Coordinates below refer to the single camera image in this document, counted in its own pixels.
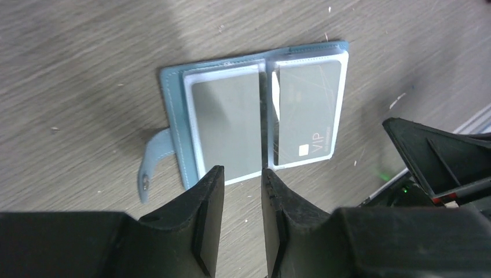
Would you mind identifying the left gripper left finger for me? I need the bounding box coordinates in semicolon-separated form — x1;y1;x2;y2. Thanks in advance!
1;166;225;277

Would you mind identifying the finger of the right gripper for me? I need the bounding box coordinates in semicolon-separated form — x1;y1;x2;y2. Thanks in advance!
382;118;490;205

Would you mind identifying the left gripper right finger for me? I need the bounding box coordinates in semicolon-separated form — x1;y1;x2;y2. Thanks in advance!
261;169;490;277

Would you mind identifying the dark grey credit card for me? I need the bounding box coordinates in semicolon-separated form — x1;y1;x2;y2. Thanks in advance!
272;59;346;168

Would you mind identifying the grey card left sleeve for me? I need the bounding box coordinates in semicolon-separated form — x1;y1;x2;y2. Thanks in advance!
184;68;262;185

